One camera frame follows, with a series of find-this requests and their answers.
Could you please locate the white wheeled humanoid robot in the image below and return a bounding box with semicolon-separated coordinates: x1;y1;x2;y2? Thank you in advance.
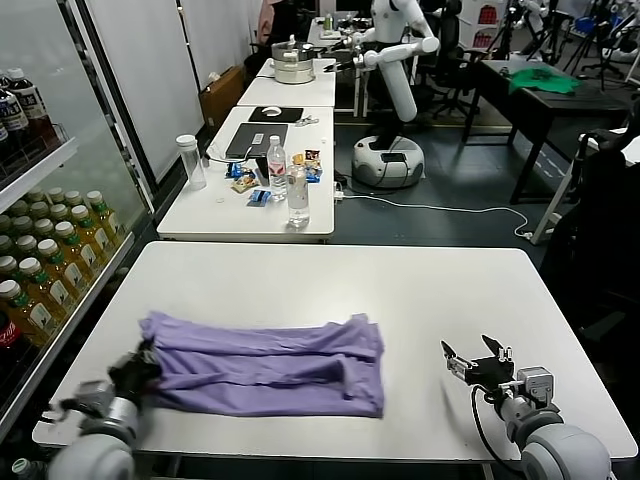
323;0;441;190

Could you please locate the brown cardboard box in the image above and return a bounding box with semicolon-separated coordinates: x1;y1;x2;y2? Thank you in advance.
197;65;247;132

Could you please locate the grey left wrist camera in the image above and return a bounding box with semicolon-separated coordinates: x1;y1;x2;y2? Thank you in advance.
74;380;110;412

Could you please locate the silver cooking pot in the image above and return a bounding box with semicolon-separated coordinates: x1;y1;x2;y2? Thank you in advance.
270;35;316;85

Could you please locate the white partition panel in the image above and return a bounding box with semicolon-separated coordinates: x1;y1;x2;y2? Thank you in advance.
180;0;252;91
82;0;203;182

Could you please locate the person in pink top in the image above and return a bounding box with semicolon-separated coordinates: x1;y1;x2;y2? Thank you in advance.
255;0;281;47

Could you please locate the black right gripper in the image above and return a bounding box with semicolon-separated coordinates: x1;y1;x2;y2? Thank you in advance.
440;334;516;385

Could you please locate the black mouse pad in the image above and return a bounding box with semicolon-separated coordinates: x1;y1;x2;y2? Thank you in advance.
246;106;304;123

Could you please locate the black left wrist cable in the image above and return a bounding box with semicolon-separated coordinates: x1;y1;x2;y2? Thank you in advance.
42;397;81;426

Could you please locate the dark grey laptop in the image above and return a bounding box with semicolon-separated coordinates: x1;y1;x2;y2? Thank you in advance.
224;122;290;159

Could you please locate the black table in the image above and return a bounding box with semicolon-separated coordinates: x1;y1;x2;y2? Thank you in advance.
478;58;640;204

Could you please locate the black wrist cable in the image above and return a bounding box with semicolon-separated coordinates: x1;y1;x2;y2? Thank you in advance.
42;397;81;426
469;383;525;474

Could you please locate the purple t-shirt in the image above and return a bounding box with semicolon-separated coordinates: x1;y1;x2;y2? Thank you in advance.
138;310;387;420

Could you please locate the short white side table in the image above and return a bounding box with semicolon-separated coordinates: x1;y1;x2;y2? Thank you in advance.
236;57;337;108

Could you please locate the bottle with green cap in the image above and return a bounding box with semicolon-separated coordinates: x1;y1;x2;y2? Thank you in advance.
12;457;54;480

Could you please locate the black mesh office chair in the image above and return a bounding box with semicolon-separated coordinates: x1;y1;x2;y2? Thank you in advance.
539;127;640;351

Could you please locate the white table with legs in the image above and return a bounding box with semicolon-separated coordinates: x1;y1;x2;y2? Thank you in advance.
528;134;640;246

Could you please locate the black high-back office chair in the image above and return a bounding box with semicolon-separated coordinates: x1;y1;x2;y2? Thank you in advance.
416;0;483;119

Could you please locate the tall clear plastic bottle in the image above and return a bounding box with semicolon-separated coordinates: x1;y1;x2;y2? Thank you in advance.
285;164;310;229

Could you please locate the long white side table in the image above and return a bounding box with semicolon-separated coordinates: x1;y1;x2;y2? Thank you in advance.
155;105;335;239

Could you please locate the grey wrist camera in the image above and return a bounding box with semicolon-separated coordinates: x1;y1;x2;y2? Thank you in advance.
517;367;556;407
74;380;110;412

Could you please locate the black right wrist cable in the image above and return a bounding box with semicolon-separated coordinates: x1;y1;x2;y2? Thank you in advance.
469;383;525;474

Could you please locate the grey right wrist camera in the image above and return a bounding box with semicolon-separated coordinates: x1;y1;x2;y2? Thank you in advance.
517;367;556;407

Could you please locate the clear tumbler white lid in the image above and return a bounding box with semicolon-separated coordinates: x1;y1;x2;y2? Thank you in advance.
174;133;206;190

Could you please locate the white floor cable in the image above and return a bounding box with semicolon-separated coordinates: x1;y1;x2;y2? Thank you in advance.
343;192;534;239

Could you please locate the white charger cable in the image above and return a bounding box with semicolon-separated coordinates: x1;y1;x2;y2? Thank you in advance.
204;141;250;164

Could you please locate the grey cabinet shelf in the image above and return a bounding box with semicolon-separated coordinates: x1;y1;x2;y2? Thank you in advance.
0;232;136;426

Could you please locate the water bottle red label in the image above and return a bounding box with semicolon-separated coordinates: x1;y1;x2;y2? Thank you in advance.
266;134;288;202

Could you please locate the green cloth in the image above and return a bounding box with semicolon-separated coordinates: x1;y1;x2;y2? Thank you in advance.
507;67;583;96

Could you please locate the cola bottle red label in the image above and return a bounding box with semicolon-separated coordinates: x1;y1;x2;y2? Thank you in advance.
0;309;31;386

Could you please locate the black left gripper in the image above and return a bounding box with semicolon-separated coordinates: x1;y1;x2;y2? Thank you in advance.
109;338;162;396

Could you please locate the white cabinet shelf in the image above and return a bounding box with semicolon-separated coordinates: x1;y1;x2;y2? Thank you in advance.
0;137;80;214

